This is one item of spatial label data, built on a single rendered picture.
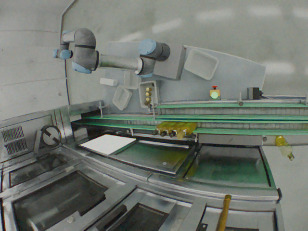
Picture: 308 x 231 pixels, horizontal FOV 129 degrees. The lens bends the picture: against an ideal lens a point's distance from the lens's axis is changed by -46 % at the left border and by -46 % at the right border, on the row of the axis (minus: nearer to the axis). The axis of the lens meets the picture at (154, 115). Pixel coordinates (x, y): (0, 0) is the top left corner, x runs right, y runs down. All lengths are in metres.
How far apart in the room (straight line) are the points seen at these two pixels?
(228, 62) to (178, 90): 0.46
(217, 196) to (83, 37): 0.90
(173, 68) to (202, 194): 0.83
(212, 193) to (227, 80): 0.77
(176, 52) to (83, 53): 0.65
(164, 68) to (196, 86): 0.28
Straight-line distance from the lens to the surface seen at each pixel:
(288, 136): 1.07
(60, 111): 1.45
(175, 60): 1.03
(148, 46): 0.88
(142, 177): 0.66
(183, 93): 1.11
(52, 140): 1.43
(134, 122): 1.25
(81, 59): 0.72
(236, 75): 1.05
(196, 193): 0.57
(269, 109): 0.97
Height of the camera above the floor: 1.80
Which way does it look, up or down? 56 degrees down
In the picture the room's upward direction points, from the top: 112 degrees counter-clockwise
